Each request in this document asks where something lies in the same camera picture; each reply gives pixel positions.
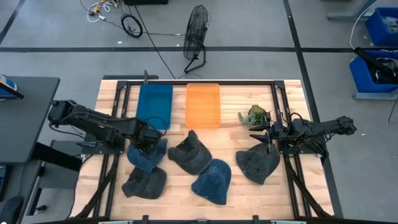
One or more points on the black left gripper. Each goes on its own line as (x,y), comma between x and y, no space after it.
(146,133)

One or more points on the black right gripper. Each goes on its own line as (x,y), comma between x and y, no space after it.
(276,130)

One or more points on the blue denim cap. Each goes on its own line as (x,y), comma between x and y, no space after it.
(140,160)
(211,183)

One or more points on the dark grey cap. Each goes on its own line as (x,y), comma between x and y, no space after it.
(258,165)
(146,185)
(189,155)

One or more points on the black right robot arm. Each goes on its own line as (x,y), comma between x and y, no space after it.
(311,130)

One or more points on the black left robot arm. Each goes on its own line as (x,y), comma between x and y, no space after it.
(93,124)

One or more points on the potted succulent plant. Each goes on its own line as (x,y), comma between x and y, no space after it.
(256,113)

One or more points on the blue plastic bin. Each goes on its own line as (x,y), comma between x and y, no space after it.
(154,105)

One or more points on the orange translucent plastic bin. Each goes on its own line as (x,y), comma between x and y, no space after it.
(203,105)

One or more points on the blue storage tote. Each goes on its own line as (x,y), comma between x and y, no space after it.
(376,31)
(360,77)

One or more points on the grey cart base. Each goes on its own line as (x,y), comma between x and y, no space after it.
(373,96)

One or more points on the black floor fan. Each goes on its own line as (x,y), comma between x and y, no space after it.
(196,31)

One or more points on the black desk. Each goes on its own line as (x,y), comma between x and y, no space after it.
(25,124)

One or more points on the grey table leg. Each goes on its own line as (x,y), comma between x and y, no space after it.
(345,15)

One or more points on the black chair part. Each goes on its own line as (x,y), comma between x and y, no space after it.
(11,211)

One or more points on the blue yellow book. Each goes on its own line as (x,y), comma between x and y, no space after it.
(7,85)

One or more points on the black metal table frame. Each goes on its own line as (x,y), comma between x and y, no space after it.
(217,82)

